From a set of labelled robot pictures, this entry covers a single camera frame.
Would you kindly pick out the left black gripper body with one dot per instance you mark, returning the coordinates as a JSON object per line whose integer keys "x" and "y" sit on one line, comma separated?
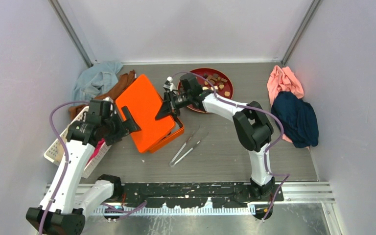
{"x": 114, "y": 129}

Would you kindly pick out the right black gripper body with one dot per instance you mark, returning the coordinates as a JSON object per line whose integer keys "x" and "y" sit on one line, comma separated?
{"x": 179, "y": 101}

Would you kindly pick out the orange box lid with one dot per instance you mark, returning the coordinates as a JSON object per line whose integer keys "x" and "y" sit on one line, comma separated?
{"x": 143, "y": 102}

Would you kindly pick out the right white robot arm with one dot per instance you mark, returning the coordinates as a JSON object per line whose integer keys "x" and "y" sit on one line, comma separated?
{"x": 253, "y": 129}

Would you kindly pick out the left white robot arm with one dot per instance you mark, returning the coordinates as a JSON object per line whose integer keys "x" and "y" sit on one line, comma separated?
{"x": 59, "y": 213}

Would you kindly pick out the orange compartment box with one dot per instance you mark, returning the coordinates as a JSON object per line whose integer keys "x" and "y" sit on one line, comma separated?
{"x": 175, "y": 133}

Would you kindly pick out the magenta cloth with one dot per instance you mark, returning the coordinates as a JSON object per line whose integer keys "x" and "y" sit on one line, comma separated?
{"x": 97, "y": 149}

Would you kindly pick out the red round plate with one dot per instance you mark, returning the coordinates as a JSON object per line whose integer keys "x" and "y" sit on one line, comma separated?
{"x": 211, "y": 79}

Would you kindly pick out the light blue cloth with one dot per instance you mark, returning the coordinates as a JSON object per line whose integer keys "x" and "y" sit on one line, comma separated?
{"x": 97, "y": 80}

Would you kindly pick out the brown cloth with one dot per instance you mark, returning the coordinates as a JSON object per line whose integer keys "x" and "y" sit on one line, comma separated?
{"x": 124, "y": 81}

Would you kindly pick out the pink cloth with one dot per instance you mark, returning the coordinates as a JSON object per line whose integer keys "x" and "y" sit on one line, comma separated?
{"x": 283, "y": 79}

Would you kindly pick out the navy blue cloth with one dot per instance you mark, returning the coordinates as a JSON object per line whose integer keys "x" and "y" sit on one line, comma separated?
{"x": 298, "y": 119}

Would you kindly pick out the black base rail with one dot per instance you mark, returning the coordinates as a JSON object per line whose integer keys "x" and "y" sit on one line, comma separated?
{"x": 194, "y": 195}

